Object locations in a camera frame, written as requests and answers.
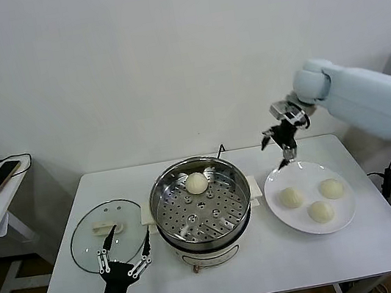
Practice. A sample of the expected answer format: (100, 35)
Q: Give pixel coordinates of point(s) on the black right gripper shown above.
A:
(284, 134)

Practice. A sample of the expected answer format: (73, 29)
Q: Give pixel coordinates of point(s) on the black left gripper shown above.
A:
(115, 285)

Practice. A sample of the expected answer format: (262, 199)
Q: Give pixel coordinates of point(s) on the white steamed baozi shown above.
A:
(321, 211)
(331, 188)
(291, 198)
(197, 182)

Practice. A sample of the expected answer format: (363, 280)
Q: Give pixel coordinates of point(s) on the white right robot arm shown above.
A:
(359, 102)

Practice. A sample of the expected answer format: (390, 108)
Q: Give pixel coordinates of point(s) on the perforated steel steamer basket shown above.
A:
(174, 198)

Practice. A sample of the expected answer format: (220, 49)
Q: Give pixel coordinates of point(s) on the white round plate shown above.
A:
(285, 221)

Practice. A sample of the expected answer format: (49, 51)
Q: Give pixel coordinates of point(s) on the white electric cooker base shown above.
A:
(212, 253)

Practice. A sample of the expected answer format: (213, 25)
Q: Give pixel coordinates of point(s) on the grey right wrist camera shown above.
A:
(286, 111)

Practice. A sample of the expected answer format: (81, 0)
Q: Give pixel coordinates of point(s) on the white main table leg frame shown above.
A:
(338, 291)

